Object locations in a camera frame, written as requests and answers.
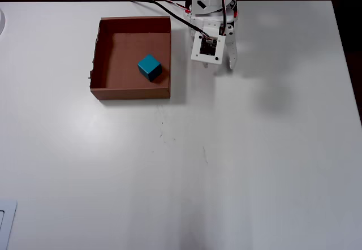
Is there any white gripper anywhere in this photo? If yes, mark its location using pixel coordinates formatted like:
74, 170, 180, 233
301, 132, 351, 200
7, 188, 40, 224
188, 8, 239, 70

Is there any blue cube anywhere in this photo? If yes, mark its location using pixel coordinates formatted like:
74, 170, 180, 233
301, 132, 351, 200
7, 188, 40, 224
137, 54, 163, 83

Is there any brown cardboard box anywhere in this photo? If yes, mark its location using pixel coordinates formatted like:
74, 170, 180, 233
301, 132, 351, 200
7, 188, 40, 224
87, 16, 173, 101

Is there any white round object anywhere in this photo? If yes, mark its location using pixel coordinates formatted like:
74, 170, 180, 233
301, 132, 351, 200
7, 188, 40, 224
0, 8, 7, 37

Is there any white flat device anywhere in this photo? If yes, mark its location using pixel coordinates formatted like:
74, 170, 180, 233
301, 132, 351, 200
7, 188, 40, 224
0, 200, 18, 250

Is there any red black servo cable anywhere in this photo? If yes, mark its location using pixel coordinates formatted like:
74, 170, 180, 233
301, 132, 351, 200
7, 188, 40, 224
216, 0, 230, 36

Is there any black camera cable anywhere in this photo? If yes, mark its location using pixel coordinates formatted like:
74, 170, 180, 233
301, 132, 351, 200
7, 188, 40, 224
131, 0, 210, 39

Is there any red white cable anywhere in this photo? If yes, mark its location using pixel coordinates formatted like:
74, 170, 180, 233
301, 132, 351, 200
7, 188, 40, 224
165, 0, 191, 12

